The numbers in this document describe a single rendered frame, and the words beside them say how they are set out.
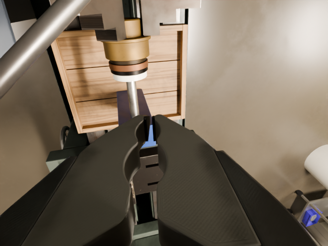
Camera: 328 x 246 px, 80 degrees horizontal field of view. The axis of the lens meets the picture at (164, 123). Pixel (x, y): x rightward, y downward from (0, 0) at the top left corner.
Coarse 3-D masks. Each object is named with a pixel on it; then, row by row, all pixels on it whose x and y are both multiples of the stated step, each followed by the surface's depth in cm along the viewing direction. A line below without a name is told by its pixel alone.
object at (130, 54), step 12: (132, 24) 33; (132, 36) 34; (144, 36) 35; (108, 48) 34; (120, 48) 33; (132, 48) 34; (144, 48) 35; (120, 60) 35; (132, 60) 35; (144, 60) 38; (120, 72) 36; (132, 72) 36
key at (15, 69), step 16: (64, 0) 11; (80, 0) 11; (48, 16) 11; (64, 16) 11; (32, 32) 10; (48, 32) 11; (16, 48) 10; (32, 48) 10; (0, 64) 10; (16, 64) 10; (0, 80) 10; (16, 80) 11; (0, 96) 10
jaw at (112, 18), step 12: (96, 0) 25; (108, 0) 27; (120, 0) 30; (84, 12) 23; (96, 12) 25; (108, 12) 28; (120, 12) 30; (84, 24) 28; (96, 24) 27; (108, 24) 28; (120, 24) 31; (96, 36) 32; (108, 36) 31; (120, 36) 31
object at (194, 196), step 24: (168, 120) 11; (168, 144) 9; (192, 144) 9; (168, 168) 7; (192, 168) 7; (216, 168) 7; (168, 192) 7; (192, 192) 6; (216, 192) 6; (168, 216) 6; (192, 216) 6; (216, 216) 6; (240, 216) 6; (168, 240) 6; (192, 240) 5; (216, 240) 5; (240, 240) 5
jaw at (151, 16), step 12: (144, 0) 32; (156, 0) 33; (168, 0) 33; (180, 0) 34; (192, 0) 34; (144, 12) 33; (156, 12) 34; (168, 12) 34; (144, 24) 34; (156, 24) 35
